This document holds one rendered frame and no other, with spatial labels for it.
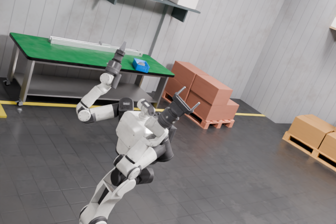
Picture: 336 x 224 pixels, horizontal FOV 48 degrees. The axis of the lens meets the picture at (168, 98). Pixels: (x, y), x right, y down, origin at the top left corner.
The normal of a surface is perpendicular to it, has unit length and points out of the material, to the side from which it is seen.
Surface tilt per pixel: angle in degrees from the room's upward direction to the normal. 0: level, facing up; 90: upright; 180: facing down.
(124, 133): 90
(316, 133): 90
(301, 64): 90
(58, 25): 90
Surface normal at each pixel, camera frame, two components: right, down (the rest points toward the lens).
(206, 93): -0.73, -0.04
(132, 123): -0.30, -0.67
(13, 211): 0.34, -0.88
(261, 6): 0.55, 0.46
